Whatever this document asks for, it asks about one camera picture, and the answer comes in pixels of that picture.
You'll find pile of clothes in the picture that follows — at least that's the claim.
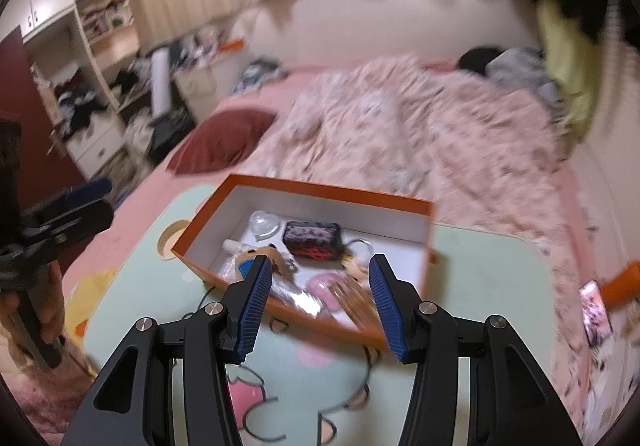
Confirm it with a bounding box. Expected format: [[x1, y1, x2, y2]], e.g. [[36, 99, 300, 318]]
[[52, 67, 151, 143]]

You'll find yellow-green garment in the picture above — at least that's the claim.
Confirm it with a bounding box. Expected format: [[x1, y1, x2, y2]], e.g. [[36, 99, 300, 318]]
[[537, 0, 601, 143]]

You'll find dark red pillow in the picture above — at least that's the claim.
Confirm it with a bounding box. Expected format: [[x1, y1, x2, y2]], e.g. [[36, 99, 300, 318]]
[[166, 108, 278, 175]]

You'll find person's left hand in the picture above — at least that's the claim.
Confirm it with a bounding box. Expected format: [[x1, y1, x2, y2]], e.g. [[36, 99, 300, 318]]
[[0, 258, 67, 357]]

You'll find smartphone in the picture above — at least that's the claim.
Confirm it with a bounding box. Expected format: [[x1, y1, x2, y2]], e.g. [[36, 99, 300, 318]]
[[579, 280, 614, 348]]

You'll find white paper roll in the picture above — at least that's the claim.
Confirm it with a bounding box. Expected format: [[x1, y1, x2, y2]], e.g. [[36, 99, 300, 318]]
[[150, 48, 174, 119]]

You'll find black zip pouch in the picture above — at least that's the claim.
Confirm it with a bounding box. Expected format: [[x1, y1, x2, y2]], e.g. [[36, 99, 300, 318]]
[[282, 221, 343, 265]]

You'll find pink floral duvet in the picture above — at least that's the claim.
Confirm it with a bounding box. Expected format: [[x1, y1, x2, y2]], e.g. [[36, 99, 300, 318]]
[[250, 54, 576, 249]]

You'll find orange cardboard box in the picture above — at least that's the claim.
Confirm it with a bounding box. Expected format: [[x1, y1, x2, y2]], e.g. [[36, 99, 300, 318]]
[[171, 174, 437, 353]]

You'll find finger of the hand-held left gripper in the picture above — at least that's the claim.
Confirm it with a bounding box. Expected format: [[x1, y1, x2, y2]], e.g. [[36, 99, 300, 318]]
[[30, 177, 114, 227], [22, 200, 115, 247]]

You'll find black cable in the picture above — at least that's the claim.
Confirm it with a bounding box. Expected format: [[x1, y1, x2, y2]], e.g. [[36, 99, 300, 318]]
[[181, 286, 227, 323]]

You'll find black garment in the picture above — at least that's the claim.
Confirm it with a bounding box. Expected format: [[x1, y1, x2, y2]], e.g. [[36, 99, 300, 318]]
[[457, 46, 507, 76]]

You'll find blue white patterned cloth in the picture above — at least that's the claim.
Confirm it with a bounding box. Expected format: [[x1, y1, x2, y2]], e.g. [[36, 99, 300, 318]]
[[234, 58, 289, 92]]

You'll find black bag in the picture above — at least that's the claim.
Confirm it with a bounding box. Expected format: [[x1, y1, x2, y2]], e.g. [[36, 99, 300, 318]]
[[149, 113, 197, 153]]

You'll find gold perfume bottle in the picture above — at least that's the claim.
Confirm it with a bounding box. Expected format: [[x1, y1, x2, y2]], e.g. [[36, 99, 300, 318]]
[[334, 277, 388, 327]]

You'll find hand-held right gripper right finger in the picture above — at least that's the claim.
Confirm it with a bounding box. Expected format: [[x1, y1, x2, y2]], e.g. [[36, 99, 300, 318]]
[[369, 253, 583, 446]]

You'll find pink fluffy cloth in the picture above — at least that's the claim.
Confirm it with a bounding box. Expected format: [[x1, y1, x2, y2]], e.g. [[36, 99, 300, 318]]
[[0, 326, 97, 433]]

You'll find silver foil packet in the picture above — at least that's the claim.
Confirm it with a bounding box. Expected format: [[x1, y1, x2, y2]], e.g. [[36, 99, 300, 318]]
[[270, 282, 327, 317]]

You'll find grey garment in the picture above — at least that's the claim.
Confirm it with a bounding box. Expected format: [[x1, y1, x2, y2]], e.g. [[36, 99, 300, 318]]
[[484, 48, 563, 107]]

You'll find doll keychain with metal ring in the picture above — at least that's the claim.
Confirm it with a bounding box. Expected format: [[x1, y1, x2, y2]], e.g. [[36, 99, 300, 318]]
[[342, 238, 375, 283]]

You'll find pile of nightstand clutter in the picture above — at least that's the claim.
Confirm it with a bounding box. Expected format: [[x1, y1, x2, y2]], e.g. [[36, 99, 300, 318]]
[[169, 28, 236, 72]]

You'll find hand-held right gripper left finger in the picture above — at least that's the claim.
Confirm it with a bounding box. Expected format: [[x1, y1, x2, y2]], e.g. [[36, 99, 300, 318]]
[[60, 254, 274, 446]]

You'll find clear heart-shaped case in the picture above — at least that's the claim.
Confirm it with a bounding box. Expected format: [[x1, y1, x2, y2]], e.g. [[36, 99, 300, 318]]
[[248, 210, 282, 241]]

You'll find cream shelf unit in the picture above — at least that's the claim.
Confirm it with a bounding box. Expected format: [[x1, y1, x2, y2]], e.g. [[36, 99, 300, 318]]
[[10, 0, 157, 183]]

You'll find blue-capped doll keychain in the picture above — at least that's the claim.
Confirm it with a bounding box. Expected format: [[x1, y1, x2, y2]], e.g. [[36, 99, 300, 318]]
[[220, 243, 297, 287]]

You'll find orange box lid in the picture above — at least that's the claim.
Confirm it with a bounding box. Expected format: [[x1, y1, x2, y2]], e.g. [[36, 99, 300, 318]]
[[602, 261, 640, 310]]

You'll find dark red wardrobe door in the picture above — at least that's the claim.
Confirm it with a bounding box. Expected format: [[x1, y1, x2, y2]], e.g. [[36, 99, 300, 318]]
[[0, 24, 85, 189]]

